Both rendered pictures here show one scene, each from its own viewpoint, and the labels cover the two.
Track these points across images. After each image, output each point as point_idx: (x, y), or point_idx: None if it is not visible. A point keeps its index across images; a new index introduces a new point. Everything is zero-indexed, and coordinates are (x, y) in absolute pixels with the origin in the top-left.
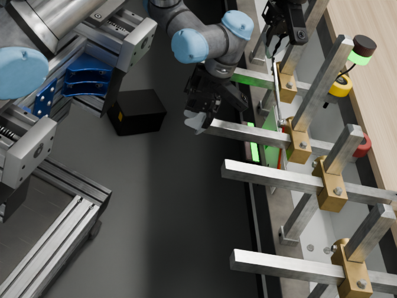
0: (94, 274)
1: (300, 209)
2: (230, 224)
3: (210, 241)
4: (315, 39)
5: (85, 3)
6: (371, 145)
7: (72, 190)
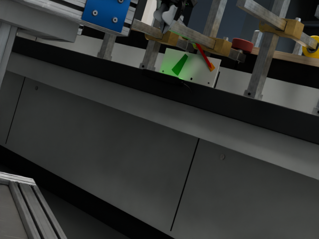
0: None
1: (262, 60)
2: (99, 228)
3: (99, 237)
4: (127, 50)
5: None
6: None
7: (3, 178)
